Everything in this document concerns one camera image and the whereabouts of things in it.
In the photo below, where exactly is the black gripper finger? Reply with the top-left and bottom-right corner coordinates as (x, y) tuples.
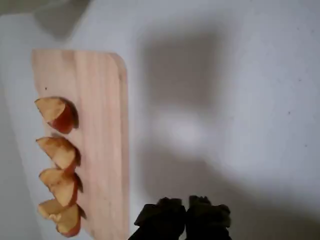
(186, 195), (232, 240)
(127, 196), (187, 240)

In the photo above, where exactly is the apple slice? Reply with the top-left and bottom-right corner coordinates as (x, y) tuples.
(34, 96), (80, 135)
(35, 136), (82, 173)
(37, 198), (87, 238)
(38, 167), (84, 207)

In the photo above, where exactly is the wooden cutting board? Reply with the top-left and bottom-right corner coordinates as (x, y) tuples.
(31, 49), (130, 240)

